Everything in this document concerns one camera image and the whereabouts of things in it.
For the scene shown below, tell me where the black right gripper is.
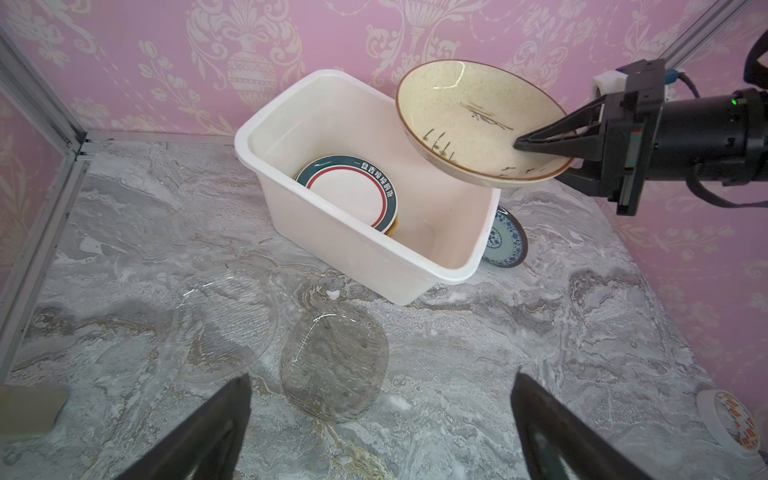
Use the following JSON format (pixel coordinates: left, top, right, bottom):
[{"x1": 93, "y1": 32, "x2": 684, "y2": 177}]
[{"x1": 513, "y1": 59, "x2": 666, "y2": 216}]

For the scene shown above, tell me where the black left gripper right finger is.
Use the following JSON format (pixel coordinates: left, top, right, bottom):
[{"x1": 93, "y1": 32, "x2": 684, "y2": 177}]
[{"x1": 510, "y1": 372, "x2": 651, "y2": 480}]

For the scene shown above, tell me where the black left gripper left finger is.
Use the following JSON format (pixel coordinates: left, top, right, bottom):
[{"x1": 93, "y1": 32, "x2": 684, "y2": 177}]
[{"x1": 119, "y1": 374, "x2": 252, "y2": 480}]

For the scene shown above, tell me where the blue floral small plate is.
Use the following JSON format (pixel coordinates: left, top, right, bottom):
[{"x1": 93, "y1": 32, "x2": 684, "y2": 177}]
[{"x1": 482, "y1": 206, "x2": 529, "y2": 268}]

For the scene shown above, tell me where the cream plate with plant drawing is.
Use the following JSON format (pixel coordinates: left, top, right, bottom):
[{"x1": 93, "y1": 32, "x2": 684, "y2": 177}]
[{"x1": 395, "y1": 60, "x2": 573, "y2": 189}]

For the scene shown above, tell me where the white plate green red rim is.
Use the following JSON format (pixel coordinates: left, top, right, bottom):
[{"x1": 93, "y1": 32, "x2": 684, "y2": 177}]
[{"x1": 295, "y1": 155, "x2": 399, "y2": 235}]

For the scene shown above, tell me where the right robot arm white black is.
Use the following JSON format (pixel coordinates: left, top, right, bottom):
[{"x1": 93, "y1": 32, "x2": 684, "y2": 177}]
[{"x1": 514, "y1": 36, "x2": 767, "y2": 216}]

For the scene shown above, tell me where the white plastic bin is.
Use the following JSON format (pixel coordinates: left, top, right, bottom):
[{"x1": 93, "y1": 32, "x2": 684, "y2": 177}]
[{"x1": 234, "y1": 70, "x2": 500, "y2": 306}]

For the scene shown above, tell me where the large clear glass plate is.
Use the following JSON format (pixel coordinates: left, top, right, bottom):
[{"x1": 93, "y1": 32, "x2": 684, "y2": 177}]
[{"x1": 163, "y1": 265, "x2": 278, "y2": 384}]

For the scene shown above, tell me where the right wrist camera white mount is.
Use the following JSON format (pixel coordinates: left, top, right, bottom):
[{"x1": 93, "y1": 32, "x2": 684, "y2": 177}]
[{"x1": 590, "y1": 68, "x2": 685, "y2": 106}]

